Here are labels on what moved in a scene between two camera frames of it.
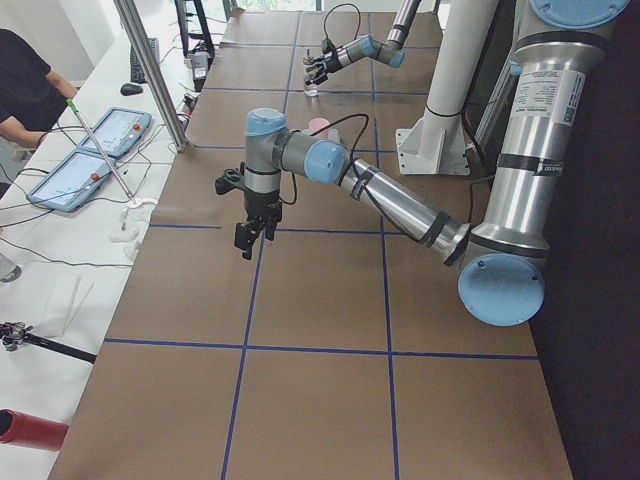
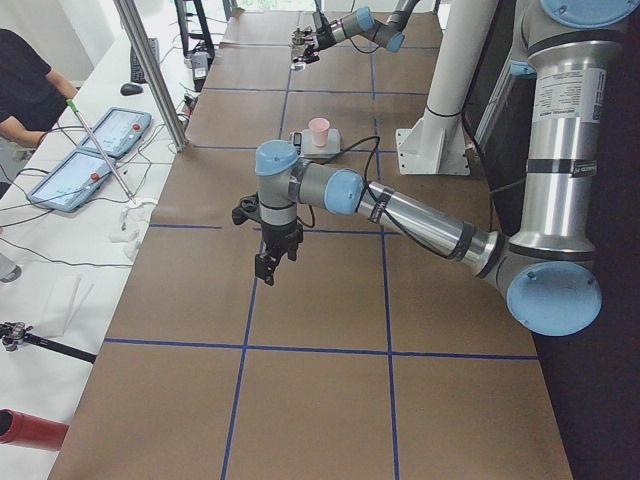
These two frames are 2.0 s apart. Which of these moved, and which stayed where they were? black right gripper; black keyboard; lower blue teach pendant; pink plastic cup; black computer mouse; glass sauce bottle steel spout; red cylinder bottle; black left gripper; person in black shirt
Moved: black right gripper; black left gripper; glass sauce bottle steel spout
Stayed: black keyboard; person in black shirt; red cylinder bottle; black computer mouse; lower blue teach pendant; pink plastic cup
